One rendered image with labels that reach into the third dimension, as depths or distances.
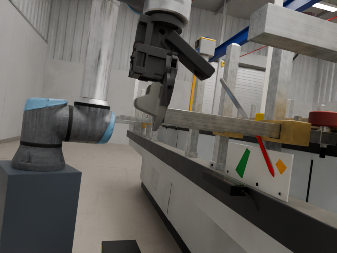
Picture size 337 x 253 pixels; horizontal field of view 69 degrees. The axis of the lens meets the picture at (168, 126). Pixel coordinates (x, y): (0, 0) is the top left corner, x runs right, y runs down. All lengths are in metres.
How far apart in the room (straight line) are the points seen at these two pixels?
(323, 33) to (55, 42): 8.59
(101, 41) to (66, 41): 7.65
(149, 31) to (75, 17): 8.48
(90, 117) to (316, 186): 0.81
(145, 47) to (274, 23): 0.25
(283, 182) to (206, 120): 0.21
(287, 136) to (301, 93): 10.43
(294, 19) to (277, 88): 0.36
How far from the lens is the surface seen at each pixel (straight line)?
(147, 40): 0.49
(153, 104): 0.47
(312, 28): 0.32
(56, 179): 1.02
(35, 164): 1.02
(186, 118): 0.49
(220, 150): 0.85
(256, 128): 0.57
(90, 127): 1.04
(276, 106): 0.65
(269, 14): 0.28
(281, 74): 0.66
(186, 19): 0.51
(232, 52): 0.89
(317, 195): 0.84
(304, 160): 0.87
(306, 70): 11.25
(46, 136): 1.03
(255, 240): 0.72
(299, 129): 0.59
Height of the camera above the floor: 0.83
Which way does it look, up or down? level
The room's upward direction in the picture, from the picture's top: 7 degrees clockwise
